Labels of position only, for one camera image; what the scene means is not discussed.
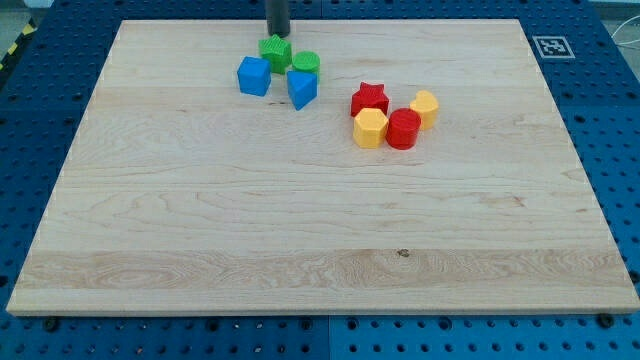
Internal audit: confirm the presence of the green star block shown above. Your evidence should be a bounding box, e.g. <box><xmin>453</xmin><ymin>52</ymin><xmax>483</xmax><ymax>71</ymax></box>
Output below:
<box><xmin>258</xmin><ymin>34</ymin><xmax>292</xmax><ymax>74</ymax></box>

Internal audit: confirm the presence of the red star block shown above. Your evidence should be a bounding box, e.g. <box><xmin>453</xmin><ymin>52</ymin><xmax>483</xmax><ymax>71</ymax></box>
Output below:
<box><xmin>350</xmin><ymin>82</ymin><xmax>390</xmax><ymax>117</ymax></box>

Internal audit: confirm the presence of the yellow hexagon block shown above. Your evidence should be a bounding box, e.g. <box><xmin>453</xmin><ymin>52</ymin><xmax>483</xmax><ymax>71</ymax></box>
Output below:
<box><xmin>353</xmin><ymin>108</ymin><xmax>388</xmax><ymax>149</ymax></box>

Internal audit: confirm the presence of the wooden board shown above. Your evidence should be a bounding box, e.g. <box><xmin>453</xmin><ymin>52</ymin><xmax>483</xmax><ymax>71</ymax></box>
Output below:
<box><xmin>7</xmin><ymin>19</ymin><xmax>639</xmax><ymax>316</ymax></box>

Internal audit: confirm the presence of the blue triangle block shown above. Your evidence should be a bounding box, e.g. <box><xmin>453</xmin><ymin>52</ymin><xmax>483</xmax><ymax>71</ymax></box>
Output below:
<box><xmin>286</xmin><ymin>71</ymin><xmax>318</xmax><ymax>110</ymax></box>

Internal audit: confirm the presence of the red cylinder block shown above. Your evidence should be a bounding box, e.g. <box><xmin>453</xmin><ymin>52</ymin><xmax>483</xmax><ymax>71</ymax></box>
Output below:
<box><xmin>386</xmin><ymin>108</ymin><xmax>422</xmax><ymax>150</ymax></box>

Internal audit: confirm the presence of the green cylinder block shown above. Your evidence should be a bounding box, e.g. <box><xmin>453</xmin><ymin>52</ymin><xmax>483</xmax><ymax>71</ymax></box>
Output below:
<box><xmin>292</xmin><ymin>51</ymin><xmax>321</xmax><ymax>78</ymax></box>

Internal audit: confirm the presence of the blue cube block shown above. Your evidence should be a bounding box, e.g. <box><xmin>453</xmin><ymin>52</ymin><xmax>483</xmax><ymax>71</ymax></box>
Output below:
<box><xmin>236</xmin><ymin>56</ymin><xmax>271</xmax><ymax>96</ymax></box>

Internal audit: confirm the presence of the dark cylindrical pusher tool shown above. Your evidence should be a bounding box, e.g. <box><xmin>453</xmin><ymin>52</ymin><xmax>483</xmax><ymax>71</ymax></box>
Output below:
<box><xmin>265</xmin><ymin>0</ymin><xmax>290</xmax><ymax>38</ymax></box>

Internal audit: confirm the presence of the white fiducial marker tag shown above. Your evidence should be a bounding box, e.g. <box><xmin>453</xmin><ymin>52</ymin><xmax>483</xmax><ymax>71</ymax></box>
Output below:
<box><xmin>532</xmin><ymin>35</ymin><xmax>575</xmax><ymax>60</ymax></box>

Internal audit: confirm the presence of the yellow black hazard tape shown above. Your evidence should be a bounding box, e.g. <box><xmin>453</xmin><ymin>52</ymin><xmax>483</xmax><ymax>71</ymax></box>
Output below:
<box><xmin>1</xmin><ymin>18</ymin><xmax>38</xmax><ymax>72</ymax></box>

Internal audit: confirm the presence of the white cable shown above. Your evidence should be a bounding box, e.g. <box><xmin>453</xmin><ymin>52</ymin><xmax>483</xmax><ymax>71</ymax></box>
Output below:
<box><xmin>609</xmin><ymin>14</ymin><xmax>640</xmax><ymax>51</ymax></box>

